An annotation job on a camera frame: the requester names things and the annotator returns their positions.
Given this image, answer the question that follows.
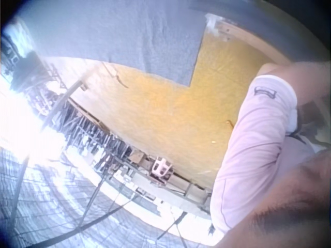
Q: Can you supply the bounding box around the gray metal pole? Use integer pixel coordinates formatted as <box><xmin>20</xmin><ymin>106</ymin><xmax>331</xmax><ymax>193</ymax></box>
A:
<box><xmin>42</xmin><ymin>76</ymin><xmax>88</xmax><ymax>130</ymax></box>

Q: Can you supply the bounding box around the white tape piece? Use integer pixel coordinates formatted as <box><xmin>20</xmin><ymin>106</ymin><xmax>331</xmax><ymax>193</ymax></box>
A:
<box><xmin>205</xmin><ymin>13</ymin><xmax>223</xmax><ymax>35</ymax></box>

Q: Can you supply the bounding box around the white plastic bracket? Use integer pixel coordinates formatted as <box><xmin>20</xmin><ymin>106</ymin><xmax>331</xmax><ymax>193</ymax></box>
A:
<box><xmin>152</xmin><ymin>156</ymin><xmax>173</xmax><ymax>179</ymax></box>

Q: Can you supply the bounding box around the gray fabric sheet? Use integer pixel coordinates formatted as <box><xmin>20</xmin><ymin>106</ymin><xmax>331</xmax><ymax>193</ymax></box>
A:
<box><xmin>19</xmin><ymin>0</ymin><xmax>223</xmax><ymax>87</ymax></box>

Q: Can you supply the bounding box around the thin dark thread scrap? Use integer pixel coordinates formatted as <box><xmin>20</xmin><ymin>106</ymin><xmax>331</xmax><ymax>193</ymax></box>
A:
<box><xmin>111</xmin><ymin>69</ymin><xmax>130</xmax><ymax>90</ymax></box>

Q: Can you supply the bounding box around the cluttered tool rack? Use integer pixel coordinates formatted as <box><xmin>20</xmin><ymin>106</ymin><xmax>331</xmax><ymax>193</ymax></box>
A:
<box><xmin>33</xmin><ymin>85</ymin><xmax>136</xmax><ymax>174</ymax></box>

